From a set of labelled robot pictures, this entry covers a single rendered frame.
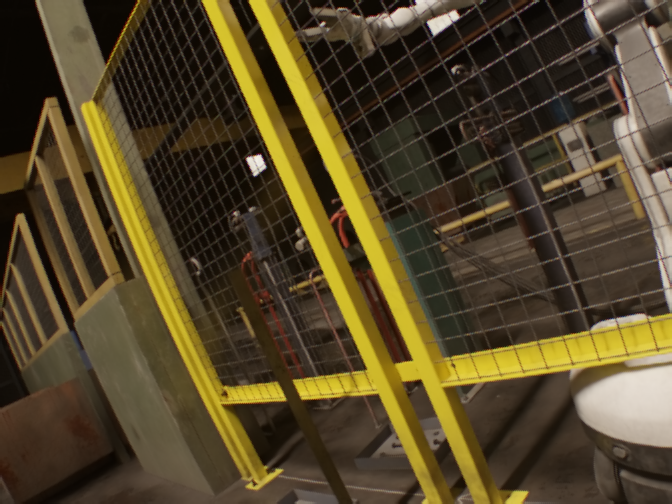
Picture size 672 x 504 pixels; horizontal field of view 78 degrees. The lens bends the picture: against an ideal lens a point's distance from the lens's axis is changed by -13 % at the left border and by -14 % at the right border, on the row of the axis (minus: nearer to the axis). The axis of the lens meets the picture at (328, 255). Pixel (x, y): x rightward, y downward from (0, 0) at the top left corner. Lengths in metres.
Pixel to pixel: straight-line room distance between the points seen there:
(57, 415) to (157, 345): 1.68
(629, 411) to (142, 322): 1.82
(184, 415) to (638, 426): 1.75
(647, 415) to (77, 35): 2.79
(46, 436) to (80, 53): 2.48
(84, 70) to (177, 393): 1.67
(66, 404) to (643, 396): 3.43
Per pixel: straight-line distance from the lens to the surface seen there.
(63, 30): 2.81
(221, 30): 1.36
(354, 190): 1.07
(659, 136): 1.28
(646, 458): 0.98
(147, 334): 2.14
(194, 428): 2.20
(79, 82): 2.63
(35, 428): 3.67
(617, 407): 0.95
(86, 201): 2.23
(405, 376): 1.25
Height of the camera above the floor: 0.78
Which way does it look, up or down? level
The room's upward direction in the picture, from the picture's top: 24 degrees counter-clockwise
